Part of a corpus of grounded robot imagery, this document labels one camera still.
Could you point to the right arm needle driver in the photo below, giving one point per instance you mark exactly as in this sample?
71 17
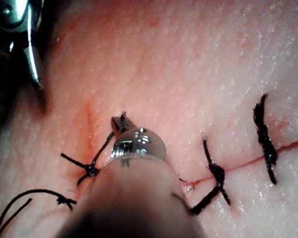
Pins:
17 17

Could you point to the black thread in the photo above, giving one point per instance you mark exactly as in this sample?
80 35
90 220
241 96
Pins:
17 196

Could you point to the left arm needle driver jaw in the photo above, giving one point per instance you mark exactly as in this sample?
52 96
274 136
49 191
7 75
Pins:
129 126
117 126

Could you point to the tissue pad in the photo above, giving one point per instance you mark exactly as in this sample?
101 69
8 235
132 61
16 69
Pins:
178 74

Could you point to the right arm needle driver jaw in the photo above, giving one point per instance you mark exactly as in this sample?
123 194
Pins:
1 72
34 67

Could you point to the dark left arm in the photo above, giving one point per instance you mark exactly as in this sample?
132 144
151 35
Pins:
134 198

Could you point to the left arm needle driver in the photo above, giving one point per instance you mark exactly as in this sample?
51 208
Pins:
139 145

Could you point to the black stitching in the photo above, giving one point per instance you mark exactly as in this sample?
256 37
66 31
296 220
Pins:
264 138

